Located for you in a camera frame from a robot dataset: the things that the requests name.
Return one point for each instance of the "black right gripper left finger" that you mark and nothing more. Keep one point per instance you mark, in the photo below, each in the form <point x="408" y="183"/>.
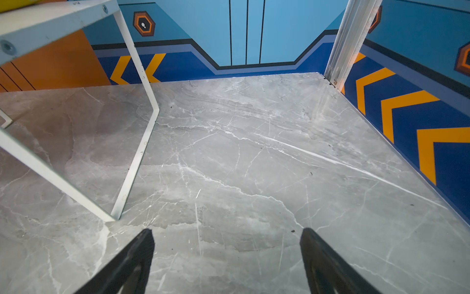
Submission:
<point x="126" y="273"/>

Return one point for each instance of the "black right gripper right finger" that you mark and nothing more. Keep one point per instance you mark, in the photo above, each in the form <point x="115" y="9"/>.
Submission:
<point x="327" y="272"/>

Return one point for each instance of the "yellow spaghetti pack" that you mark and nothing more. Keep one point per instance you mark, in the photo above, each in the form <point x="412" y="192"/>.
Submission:
<point x="10" y="5"/>

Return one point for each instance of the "white metal shelf rack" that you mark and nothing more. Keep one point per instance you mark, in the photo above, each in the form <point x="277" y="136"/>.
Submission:
<point x="30" y="28"/>

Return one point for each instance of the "aluminium corner post right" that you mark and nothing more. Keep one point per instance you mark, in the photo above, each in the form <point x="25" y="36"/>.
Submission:
<point x="354" y="26"/>

